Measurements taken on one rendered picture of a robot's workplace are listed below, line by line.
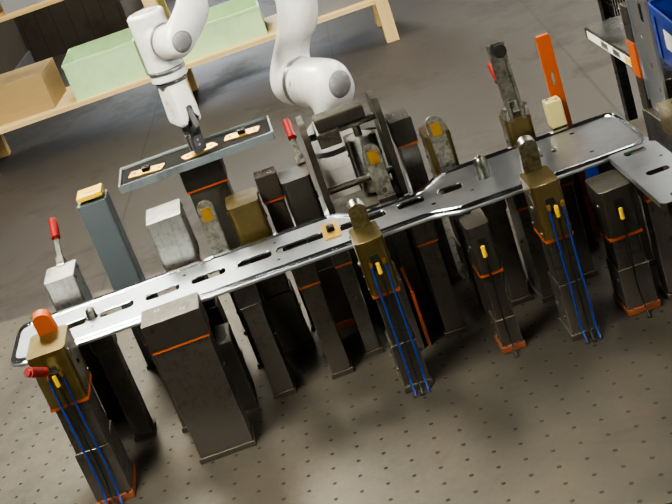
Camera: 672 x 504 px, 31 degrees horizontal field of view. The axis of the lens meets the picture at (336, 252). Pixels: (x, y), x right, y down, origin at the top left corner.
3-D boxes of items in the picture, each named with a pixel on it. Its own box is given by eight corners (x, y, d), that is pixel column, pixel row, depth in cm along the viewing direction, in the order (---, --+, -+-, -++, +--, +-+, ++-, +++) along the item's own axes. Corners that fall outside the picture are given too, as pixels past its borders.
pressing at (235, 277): (7, 377, 246) (4, 371, 246) (19, 329, 267) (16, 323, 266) (655, 144, 247) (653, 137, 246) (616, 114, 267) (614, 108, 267)
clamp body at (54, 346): (96, 520, 244) (21, 368, 230) (99, 482, 257) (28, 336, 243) (137, 505, 244) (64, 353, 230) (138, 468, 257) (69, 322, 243)
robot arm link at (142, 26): (192, 59, 271) (171, 58, 278) (170, 2, 266) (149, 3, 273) (162, 75, 267) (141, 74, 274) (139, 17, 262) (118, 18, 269)
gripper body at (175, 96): (146, 80, 277) (165, 125, 281) (162, 84, 268) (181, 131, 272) (176, 66, 279) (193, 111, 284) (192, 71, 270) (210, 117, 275)
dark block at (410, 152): (442, 287, 285) (389, 123, 269) (436, 275, 292) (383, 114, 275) (462, 280, 285) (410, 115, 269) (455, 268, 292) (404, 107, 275)
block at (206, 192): (244, 335, 296) (177, 169, 278) (242, 321, 303) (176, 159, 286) (283, 321, 296) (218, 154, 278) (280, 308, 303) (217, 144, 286)
